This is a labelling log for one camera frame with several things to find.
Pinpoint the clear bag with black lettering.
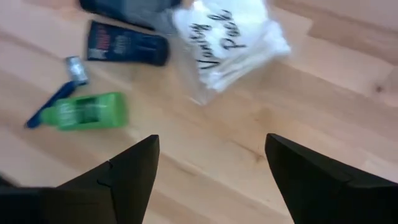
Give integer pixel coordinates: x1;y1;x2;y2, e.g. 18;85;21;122
172;0;292;106

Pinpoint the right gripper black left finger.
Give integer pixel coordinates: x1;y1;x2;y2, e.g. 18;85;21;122
0;134;160;224

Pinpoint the green shampoo bottle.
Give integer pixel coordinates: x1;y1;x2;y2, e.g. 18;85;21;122
39;91;129;132

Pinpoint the dark blue tube with print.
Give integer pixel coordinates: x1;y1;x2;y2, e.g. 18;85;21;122
86;20;170;67

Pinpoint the blue razor with silver head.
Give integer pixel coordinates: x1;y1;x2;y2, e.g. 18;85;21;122
24;55;90;129

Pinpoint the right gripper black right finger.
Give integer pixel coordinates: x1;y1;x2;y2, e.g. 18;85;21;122
264;133;398;224

